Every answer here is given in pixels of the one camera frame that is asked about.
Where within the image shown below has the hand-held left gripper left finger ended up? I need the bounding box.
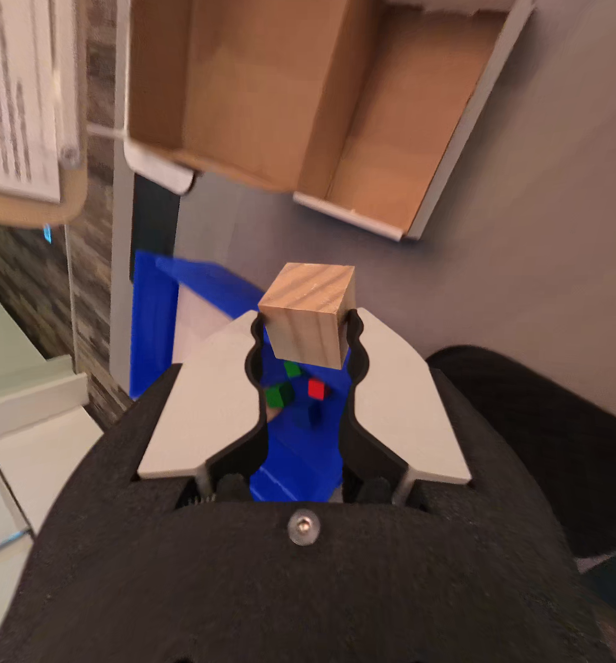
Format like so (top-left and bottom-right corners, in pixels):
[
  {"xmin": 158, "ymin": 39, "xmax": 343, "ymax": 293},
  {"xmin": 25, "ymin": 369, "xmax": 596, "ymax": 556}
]
[{"xmin": 136, "ymin": 310, "xmax": 268, "ymax": 481}]

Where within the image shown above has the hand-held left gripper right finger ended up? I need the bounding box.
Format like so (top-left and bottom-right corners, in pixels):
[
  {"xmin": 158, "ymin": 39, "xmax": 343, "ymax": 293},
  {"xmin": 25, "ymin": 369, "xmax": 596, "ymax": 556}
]
[{"xmin": 340, "ymin": 307, "xmax": 472, "ymax": 486}]

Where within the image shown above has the blue plastic bin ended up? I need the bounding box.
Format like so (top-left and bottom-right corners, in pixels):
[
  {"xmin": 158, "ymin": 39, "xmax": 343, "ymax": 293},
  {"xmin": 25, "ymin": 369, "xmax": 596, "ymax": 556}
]
[{"xmin": 130, "ymin": 250, "xmax": 353, "ymax": 504}]

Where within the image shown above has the natural wooden cube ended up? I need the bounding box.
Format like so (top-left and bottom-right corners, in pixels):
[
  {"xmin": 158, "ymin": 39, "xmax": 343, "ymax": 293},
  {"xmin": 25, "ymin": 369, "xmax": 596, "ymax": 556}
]
[{"xmin": 257, "ymin": 262, "xmax": 356, "ymax": 370}]

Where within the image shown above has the white cardboard mailer box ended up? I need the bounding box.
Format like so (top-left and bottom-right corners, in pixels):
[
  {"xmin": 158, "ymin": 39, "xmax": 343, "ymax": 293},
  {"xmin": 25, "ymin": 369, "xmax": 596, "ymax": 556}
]
[{"xmin": 124, "ymin": 0, "xmax": 535, "ymax": 242}]

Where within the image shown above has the pale cabinet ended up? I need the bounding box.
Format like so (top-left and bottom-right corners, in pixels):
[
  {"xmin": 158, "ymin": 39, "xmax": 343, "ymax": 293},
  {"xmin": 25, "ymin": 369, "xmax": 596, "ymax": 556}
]
[{"xmin": 0, "ymin": 279, "xmax": 89, "ymax": 447}]

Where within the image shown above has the white stand base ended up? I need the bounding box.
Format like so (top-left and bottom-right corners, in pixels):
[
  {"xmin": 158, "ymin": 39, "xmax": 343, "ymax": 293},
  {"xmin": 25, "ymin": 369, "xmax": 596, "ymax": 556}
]
[{"xmin": 124, "ymin": 139, "xmax": 196, "ymax": 196}]

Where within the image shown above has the clipboard with instruction sheet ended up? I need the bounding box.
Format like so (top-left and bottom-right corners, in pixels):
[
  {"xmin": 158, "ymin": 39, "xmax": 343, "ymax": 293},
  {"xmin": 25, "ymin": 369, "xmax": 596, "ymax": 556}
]
[{"xmin": 0, "ymin": 0, "xmax": 89, "ymax": 227}]

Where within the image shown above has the printed instruction sheet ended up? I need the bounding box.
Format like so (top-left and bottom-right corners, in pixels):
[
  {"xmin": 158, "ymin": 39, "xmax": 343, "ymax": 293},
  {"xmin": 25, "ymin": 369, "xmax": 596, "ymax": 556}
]
[{"xmin": 0, "ymin": 0, "xmax": 63, "ymax": 204}]

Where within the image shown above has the white bracket bar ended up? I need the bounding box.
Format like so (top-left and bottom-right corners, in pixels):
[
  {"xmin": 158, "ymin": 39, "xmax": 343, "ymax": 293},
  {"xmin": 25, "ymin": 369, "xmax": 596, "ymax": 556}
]
[{"xmin": 49, "ymin": 0, "xmax": 82, "ymax": 167}]

